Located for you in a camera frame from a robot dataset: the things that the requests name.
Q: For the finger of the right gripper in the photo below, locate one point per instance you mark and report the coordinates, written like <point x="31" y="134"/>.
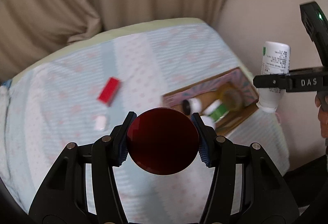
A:
<point x="281" y="81"/>

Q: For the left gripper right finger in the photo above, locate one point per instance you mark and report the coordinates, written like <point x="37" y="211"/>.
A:
<point x="219" y="153"/>

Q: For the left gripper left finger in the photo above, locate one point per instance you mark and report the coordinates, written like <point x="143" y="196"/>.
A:
<point x="108" y="152"/>

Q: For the small white case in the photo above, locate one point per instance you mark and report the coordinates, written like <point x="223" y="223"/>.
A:
<point x="100" y="123"/>

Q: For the red round lid jar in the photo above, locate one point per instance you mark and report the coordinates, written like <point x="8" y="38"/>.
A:
<point x="163" y="141"/>

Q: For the red rectangular box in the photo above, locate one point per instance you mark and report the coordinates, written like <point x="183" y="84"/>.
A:
<point x="109" y="91"/>

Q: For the person's right hand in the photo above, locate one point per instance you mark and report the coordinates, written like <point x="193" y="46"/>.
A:
<point x="322" y="117"/>

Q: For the white round lid jar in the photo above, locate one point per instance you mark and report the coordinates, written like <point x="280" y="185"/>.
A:
<point x="208" y="121"/>

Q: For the green labelled white jar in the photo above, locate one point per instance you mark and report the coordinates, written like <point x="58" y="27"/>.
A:
<point x="217" y="110"/>

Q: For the cardboard box with pink flaps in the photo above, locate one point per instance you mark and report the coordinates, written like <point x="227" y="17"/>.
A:
<point x="229" y="97"/>

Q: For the white jar with black lid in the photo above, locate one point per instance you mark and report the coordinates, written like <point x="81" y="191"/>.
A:
<point x="192" y="105"/>

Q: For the patterned blue pink blanket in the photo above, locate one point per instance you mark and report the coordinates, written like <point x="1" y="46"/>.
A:
<point x="56" y="103"/>

